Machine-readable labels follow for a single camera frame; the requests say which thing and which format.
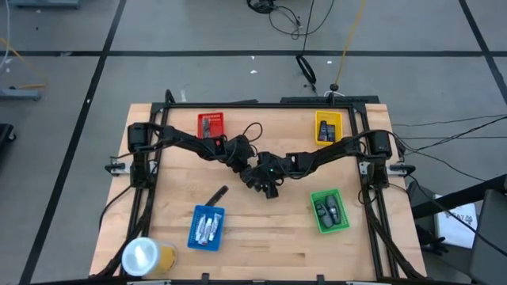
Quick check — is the black floor cable coil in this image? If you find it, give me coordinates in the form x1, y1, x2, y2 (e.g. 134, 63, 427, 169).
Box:
295, 54, 318, 86

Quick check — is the white toothpaste tube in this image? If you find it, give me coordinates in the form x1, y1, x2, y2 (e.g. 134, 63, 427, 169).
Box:
194, 213, 207, 241
201, 217, 214, 245
208, 212, 223, 241

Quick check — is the grey floor base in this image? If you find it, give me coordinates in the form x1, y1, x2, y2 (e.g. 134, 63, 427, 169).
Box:
0, 88, 43, 102

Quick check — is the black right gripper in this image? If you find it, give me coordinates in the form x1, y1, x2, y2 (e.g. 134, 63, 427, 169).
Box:
256, 152, 297, 200

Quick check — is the black left camera cable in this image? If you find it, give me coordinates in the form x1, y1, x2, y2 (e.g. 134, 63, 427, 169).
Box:
242, 121, 265, 146

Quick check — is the yellow hanging cable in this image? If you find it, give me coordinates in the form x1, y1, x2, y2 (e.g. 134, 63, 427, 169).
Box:
334, 0, 368, 89

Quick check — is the green plastic basket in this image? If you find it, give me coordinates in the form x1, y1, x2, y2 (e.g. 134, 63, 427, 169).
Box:
310, 188, 352, 235

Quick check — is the black metal table frame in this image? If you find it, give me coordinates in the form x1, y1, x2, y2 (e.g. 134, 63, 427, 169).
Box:
105, 89, 428, 280

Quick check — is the black cart caster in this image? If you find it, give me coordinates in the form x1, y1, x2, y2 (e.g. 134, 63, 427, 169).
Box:
0, 123, 17, 144

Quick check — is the white printed box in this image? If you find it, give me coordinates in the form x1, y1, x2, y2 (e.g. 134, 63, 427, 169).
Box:
433, 193, 478, 250

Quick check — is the blue plastic basket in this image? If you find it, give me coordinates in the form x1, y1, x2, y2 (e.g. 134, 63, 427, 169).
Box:
186, 204, 227, 253

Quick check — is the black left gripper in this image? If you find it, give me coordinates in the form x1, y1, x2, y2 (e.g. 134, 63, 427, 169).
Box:
226, 134, 263, 192

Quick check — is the red plastic basket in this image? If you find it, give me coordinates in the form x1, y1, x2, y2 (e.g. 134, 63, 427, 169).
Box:
196, 112, 226, 140

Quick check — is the yellow plastic basket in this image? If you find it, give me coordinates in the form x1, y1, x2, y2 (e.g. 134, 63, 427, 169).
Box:
314, 110, 344, 147

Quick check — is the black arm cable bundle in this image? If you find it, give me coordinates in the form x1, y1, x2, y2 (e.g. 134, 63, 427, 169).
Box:
357, 184, 428, 280
89, 184, 160, 278

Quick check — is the metal mounting bracket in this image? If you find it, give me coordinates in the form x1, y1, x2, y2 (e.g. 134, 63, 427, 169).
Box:
389, 162, 417, 177
104, 160, 132, 177

